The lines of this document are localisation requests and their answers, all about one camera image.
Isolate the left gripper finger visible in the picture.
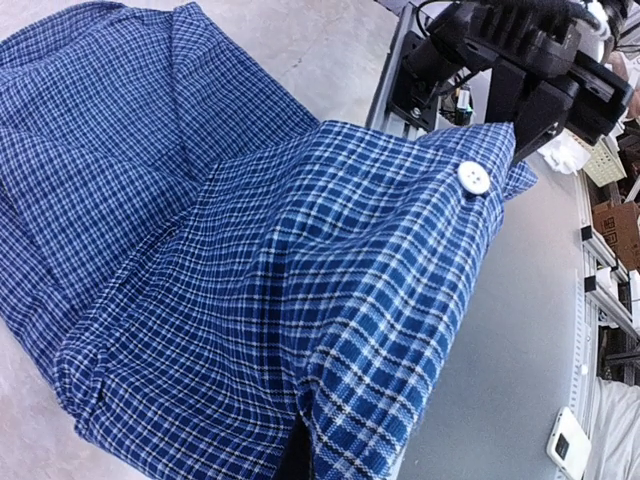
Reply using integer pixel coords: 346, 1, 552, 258
277, 415, 315, 480

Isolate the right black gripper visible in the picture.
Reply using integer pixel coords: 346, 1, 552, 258
429, 1, 634, 162

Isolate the blue checked long sleeve shirt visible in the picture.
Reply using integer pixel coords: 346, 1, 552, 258
1, 2, 536, 479

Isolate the cardboard box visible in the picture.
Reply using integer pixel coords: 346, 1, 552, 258
592, 201, 639, 271

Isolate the white smartphone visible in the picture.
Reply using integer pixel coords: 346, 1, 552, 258
546, 407, 592, 480

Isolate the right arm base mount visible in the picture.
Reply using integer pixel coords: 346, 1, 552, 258
389, 28, 489, 132

